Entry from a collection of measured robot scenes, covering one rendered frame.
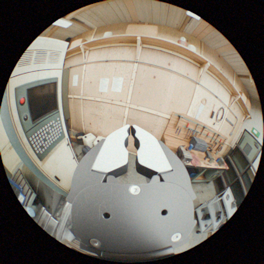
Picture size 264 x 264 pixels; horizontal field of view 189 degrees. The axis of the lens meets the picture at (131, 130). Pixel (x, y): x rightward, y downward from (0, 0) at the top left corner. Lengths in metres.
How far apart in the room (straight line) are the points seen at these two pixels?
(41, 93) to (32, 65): 0.28
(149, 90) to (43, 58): 1.57
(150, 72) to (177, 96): 0.65
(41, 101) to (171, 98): 1.80
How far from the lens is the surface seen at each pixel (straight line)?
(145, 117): 1.63
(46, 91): 0.86
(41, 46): 0.93
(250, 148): 3.67
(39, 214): 1.27
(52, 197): 1.05
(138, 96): 1.55
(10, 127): 0.37
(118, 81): 1.65
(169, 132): 1.71
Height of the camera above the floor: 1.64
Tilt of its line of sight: 31 degrees down
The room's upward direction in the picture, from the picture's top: 13 degrees clockwise
